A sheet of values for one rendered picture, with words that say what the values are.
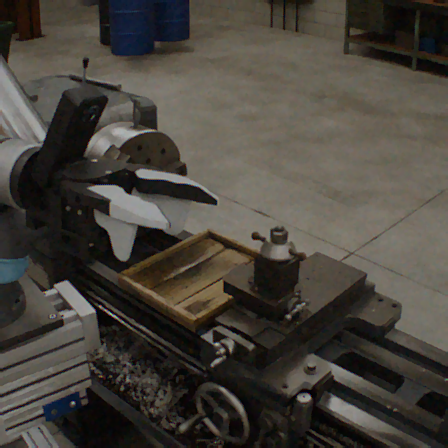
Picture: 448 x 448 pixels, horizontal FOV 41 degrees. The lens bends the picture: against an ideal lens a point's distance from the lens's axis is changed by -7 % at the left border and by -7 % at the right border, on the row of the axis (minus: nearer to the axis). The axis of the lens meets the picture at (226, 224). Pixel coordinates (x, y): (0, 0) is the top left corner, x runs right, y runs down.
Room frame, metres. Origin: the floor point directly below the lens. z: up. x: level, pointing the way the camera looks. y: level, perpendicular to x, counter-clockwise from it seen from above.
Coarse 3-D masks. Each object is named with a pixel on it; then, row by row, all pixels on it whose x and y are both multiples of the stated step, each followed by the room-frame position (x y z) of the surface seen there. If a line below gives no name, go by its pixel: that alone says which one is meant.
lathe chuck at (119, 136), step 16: (128, 128) 1.67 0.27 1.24; (144, 128) 1.68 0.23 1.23; (96, 144) 1.62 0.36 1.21; (112, 144) 1.59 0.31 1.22; (128, 144) 1.60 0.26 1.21; (144, 144) 1.64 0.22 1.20; (160, 144) 1.68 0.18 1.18; (144, 160) 1.64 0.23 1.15; (160, 160) 1.68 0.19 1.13; (128, 192) 1.59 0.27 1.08
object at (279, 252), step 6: (288, 240) 1.20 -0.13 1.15; (264, 246) 1.19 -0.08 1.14; (270, 246) 1.18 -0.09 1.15; (276, 246) 1.17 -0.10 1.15; (282, 246) 1.17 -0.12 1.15; (288, 246) 1.18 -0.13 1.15; (294, 246) 1.20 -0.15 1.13; (264, 252) 1.18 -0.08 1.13; (270, 252) 1.17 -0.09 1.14; (276, 252) 1.17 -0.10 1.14; (282, 252) 1.17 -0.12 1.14; (288, 252) 1.17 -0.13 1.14; (270, 258) 1.16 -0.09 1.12; (276, 258) 1.16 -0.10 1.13; (282, 258) 1.16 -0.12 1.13; (288, 258) 1.16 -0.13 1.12
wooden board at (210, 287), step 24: (192, 240) 1.63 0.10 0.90; (216, 240) 1.66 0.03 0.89; (144, 264) 1.50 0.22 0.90; (168, 264) 1.53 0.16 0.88; (192, 264) 1.53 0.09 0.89; (216, 264) 1.53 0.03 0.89; (240, 264) 1.53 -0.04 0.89; (144, 288) 1.37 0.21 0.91; (168, 288) 1.41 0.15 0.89; (192, 288) 1.41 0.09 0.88; (216, 288) 1.41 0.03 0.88; (168, 312) 1.30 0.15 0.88; (192, 312) 1.30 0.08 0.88; (216, 312) 1.30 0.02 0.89
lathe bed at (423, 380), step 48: (144, 240) 1.73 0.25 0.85; (96, 288) 1.54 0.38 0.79; (144, 336) 1.41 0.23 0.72; (192, 336) 1.26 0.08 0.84; (336, 336) 1.24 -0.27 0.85; (336, 384) 1.05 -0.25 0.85; (384, 384) 1.20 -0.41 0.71; (432, 384) 1.05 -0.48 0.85; (336, 432) 0.96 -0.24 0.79; (384, 432) 0.90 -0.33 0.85; (432, 432) 0.88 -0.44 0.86
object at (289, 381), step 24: (336, 312) 1.24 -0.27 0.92; (360, 312) 1.27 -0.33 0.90; (384, 312) 1.26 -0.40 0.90; (312, 336) 1.16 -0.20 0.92; (384, 336) 1.21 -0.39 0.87; (240, 360) 1.07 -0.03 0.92; (264, 360) 1.06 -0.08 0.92; (288, 360) 1.08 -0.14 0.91; (312, 360) 1.08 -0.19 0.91; (264, 384) 1.02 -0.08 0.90; (288, 384) 1.00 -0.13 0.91; (312, 384) 1.00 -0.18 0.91
